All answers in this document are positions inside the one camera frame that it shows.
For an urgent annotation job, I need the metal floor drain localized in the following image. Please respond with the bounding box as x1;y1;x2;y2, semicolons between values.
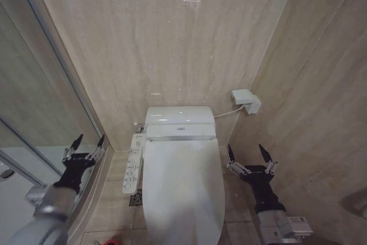
129;188;143;207

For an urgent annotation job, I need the white wall outlet box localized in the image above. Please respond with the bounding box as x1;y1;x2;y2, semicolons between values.
231;88;262;115

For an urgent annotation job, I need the white toilet lid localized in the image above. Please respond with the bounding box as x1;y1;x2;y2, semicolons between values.
142;138;225;245

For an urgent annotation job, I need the white shower tray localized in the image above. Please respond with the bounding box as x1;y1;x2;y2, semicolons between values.
0;145;63;188

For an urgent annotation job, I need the glass shower door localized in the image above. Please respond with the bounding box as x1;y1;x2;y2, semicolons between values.
0;0;107;193

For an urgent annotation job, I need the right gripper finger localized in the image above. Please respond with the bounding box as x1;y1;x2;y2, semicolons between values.
226;143;247;176
258;143;279;175

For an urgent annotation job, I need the white bidet control panel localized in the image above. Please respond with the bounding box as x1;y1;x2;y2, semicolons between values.
122;133;145;195

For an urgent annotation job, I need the white power cable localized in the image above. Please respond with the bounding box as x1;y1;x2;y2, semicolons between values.
213;105;246;119

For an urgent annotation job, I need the white toilet body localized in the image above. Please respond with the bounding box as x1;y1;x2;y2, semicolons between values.
143;106;216;143

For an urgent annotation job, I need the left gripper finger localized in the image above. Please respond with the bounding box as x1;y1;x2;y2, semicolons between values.
63;134;84;161
85;134;106;166

